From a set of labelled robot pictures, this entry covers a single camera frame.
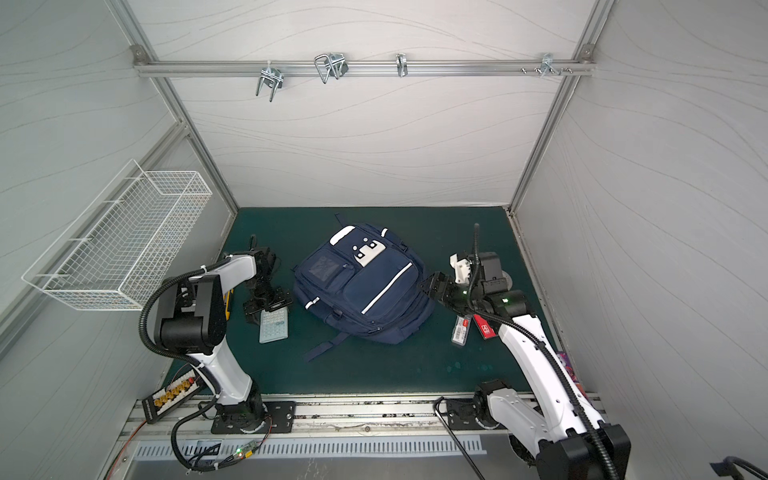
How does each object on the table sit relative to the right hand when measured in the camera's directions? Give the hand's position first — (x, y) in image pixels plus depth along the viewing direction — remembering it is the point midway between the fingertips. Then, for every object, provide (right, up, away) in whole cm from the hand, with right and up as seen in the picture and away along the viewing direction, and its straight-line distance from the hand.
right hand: (434, 284), depth 76 cm
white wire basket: (-75, +8, -9) cm, 76 cm away
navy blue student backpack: (-20, -1, +14) cm, 24 cm away
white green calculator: (-46, -14, +12) cm, 50 cm away
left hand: (-46, -11, +16) cm, 50 cm away
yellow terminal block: (-66, -27, 0) cm, 71 cm away
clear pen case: (+9, -15, +10) cm, 20 cm away
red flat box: (+16, -15, +10) cm, 24 cm away
